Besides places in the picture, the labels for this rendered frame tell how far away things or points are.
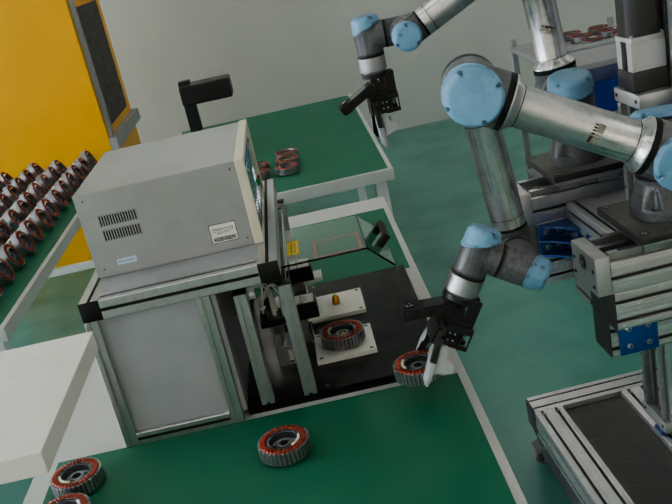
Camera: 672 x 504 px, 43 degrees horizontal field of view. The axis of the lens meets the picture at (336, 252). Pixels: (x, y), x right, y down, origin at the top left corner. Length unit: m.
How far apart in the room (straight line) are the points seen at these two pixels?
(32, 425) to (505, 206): 1.09
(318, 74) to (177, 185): 5.47
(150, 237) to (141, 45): 5.45
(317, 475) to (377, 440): 0.15
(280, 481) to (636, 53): 1.23
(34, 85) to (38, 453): 4.58
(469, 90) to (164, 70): 5.86
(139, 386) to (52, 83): 3.81
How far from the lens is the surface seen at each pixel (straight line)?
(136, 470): 1.98
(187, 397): 2.02
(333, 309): 2.37
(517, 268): 1.82
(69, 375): 1.39
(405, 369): 1.89
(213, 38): 7.33
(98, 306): 1.93
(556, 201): 2.37
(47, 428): 1.26
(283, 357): 2.15
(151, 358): 1.98
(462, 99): 1.67
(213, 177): 1.94
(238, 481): 1.83
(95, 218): 2.00
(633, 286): 1.95
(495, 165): 1.87
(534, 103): 1.71
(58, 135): 5.70
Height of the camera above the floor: 1.76
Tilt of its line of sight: 21 degrees down
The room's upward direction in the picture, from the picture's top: 13 degrees counter-clockwise
